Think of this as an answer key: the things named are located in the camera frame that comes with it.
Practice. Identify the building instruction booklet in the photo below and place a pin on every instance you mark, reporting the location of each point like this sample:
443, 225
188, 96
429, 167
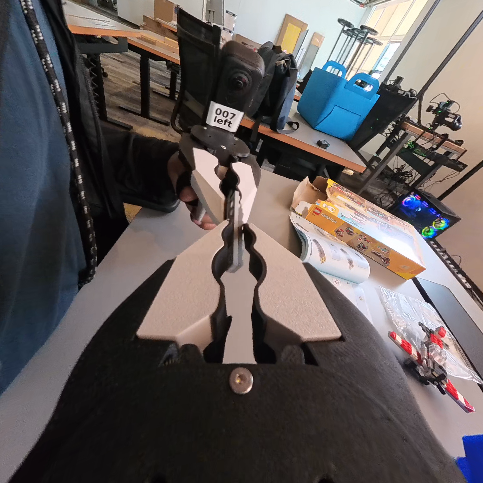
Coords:
336, 256

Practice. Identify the blue felt tote bag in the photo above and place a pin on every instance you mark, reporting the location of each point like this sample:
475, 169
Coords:
332, 105

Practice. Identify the dark blue backpack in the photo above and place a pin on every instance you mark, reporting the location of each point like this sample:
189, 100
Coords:
277, 83

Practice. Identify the grey toy brick plate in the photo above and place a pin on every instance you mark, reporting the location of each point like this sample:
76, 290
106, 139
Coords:
237, 249

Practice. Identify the large window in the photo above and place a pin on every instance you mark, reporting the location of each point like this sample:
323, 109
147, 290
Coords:
396, 26

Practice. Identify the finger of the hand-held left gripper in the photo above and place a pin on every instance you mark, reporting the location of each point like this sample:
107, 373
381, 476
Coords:
205, 177
248, 185

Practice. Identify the grey desk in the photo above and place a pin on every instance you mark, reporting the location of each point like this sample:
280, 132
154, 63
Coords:
151, 241

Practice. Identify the yellow toy set box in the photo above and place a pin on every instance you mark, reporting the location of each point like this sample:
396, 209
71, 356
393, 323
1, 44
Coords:
377, 241

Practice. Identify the clear plastic bag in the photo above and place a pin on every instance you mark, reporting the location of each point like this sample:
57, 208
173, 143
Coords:
403, 309

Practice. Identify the person's left forearm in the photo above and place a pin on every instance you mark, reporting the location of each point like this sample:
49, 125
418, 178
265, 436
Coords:
147, 169

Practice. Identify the black office chair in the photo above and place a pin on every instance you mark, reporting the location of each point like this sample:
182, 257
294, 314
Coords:
198, 56

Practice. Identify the red white toy brick plane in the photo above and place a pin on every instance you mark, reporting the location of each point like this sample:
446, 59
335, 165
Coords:
430, 354

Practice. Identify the black felt bag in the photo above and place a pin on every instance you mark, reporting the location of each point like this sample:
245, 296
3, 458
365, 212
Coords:
385, 117

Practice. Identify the orange edged grey table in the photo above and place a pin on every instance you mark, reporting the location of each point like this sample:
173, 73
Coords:
339, 151

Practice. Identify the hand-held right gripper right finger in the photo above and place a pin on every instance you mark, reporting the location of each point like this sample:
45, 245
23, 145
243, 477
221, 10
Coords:
298, 298

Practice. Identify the small black device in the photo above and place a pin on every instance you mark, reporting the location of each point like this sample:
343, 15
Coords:
323, 143

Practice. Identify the wooden top equipment table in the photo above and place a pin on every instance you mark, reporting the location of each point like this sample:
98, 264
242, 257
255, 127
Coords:
434, 137

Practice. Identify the black electronics box green lights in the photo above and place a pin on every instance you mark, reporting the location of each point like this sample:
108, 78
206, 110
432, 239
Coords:
434, 160

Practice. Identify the dark grey closed laptop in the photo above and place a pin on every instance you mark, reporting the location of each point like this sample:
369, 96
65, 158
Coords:
452, 313

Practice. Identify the black camera rig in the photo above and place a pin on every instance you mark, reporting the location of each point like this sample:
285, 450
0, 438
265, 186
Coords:
445, 113

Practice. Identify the person's left hand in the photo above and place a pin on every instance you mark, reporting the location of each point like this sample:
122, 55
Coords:
185, 198

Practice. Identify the black bar stool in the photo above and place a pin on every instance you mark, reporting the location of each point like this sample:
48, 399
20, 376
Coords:
368, 30
346, 22
357, 31
374, 40

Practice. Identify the black computer tower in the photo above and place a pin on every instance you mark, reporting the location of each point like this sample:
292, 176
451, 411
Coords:
426, 215

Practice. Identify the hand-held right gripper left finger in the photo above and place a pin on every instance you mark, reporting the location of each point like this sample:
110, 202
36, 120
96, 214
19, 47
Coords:
177, 298

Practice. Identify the blue plastic bin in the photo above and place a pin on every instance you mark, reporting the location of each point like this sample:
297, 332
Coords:
473, 452

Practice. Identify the wood edged office table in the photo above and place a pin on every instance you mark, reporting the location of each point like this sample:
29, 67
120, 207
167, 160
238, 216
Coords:
113, 28

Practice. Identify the person's black hooded jacket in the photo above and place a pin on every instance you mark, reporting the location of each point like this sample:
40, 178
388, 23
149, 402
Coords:
102, 158

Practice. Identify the wooden framed board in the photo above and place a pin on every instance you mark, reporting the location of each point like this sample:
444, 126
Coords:
316, 49
290, 36

